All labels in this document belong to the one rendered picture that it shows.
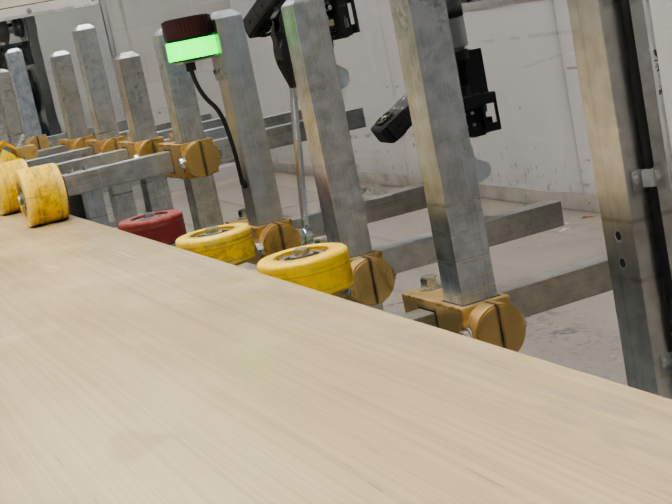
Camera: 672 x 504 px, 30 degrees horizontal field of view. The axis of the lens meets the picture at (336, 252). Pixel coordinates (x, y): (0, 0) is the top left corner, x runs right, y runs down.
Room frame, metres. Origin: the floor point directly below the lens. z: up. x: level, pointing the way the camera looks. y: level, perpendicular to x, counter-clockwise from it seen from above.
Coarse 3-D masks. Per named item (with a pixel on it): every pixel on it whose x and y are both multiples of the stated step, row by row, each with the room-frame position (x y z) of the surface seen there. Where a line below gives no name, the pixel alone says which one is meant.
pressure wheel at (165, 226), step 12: (144, 216) 1.52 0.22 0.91; (156, 216) 1.52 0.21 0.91; (168, 216) 1.50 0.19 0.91; (180, 216) 1.52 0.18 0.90; (120, 228) 1.51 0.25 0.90; (132, 228) 1.49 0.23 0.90; (144, 228) 1.49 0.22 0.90; (156, 228) 1.49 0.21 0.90; (168, 228) 1.50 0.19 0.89; (180, 228) 1.51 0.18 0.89; (156, 240) 1.49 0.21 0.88; (168, 240) 1.49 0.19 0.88
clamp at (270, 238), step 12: (252, 228) 1.52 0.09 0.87; (264, 228) 1.51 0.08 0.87; (276, 228) 1.50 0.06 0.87; (288, 228) 1.50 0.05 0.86; (264, 240) 1.49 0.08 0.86; (276, 240) 1.50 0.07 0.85; (288, 240) 1.50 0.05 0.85; (300, 240) 1.51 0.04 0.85; (264, 252) 1.49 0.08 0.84; (276, 252) 1.49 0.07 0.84
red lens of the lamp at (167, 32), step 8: (200, 16) 1.50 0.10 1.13; (208, 16) 1.51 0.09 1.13; (168, 24) 1.50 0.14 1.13; (176, 24) 1.49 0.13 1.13; (184, 24) 1.49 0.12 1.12; (192, 24) 1.49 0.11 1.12; (200, 24) 1.50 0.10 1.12; (208, 24) 1.51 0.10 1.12; (168, 32) 1.50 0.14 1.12; (176, 32) 1.49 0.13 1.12; (184, 32) 1.49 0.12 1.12; (192, 32) 1.49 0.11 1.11; (200, 32) 1.50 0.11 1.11; (208, 32) 1.51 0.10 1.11; (168, 40) 1.50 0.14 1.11
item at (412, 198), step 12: (396, 192) 1.64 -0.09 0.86; (408, 192) 1.64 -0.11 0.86; (420, 192) 1.65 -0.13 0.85; (372, 204) 1.62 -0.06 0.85; (384, 204) 1.63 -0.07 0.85; (396, 204) 1.63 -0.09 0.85; (408, 204) 1.64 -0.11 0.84; (420, 204) 1.65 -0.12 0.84; (312, 216) 1.59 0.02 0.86; (372, 216) 1.62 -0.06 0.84; (384, 216) 1.63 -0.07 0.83; (312, 228) 1.59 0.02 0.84; (324, 228) 1.59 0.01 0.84
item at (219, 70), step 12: (192, 36) 1.49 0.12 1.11; (204, 36) 1.50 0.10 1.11; (192, 60) 1.50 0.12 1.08; (216, 60) 1.53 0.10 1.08; (192, 72) 1.52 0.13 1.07; (216, 72) 1.54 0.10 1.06; (204, 96) 1.52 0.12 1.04; (216, 108) 1.52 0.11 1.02; (228, 132) 1.52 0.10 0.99; (240, 168) 1.53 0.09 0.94; (240, 180) 1.53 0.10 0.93
